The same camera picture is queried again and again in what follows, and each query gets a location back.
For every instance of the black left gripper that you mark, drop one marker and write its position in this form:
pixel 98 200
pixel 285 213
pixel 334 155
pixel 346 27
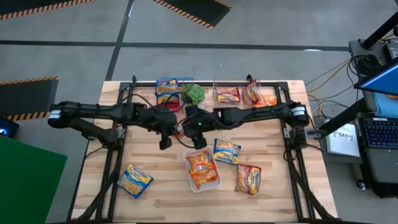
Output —
pixel 163 121

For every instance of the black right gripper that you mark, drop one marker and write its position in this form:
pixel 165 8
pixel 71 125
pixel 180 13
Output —
pixel 199 123

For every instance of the blue Maruchan noodle packet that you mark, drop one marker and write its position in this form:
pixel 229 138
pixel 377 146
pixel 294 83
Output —
pixel 167 85
pixel 227 151
pixel 135 180
pixel 167 98

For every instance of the red Maruchan noodle packet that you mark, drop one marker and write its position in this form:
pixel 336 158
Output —
pixel 248 179
pixel 251 91
pixel 268 100
pixel 228 95

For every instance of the clear plastic container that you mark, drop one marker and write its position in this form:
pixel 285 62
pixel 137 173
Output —
pixel 242 99

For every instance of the white plastic bin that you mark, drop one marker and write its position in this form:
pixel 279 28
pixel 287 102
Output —
pixel 203 187

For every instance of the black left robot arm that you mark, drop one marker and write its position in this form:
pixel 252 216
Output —
pixel 93 110

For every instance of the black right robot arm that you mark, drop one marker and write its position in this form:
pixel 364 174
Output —
pixel 258 112

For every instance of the red plastic bin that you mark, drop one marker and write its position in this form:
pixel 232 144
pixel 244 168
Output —
pixel 170 107

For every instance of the succulent in white pot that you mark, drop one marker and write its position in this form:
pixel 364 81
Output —
pixel 192 93

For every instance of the black hazard-striped floor mat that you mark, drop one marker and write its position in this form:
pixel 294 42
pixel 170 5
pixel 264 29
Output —
pixel 25 96
pixel 199 9
pixel 31 6

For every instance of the black stand pole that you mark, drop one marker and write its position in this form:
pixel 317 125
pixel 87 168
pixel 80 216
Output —
pixel 381 31
pixel 342 116

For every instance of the white labelled box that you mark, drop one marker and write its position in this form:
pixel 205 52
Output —
pixel 342 146

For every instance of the green floor mat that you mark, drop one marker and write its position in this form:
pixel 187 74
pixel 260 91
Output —
pixel 28 183

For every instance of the black device with blue light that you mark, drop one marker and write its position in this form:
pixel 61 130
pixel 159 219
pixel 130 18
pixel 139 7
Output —
pixel 6 127

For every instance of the grey equipment cart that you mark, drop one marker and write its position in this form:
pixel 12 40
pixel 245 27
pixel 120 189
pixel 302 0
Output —
pixel 354 46

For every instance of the monitor with blue screen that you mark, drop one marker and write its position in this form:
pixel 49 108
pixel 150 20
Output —
pixel 381 81

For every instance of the light blue cloth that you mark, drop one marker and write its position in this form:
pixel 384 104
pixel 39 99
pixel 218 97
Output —
pixel 385 104

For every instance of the black aluminium table frame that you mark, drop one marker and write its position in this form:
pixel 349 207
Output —
pixel 143 83

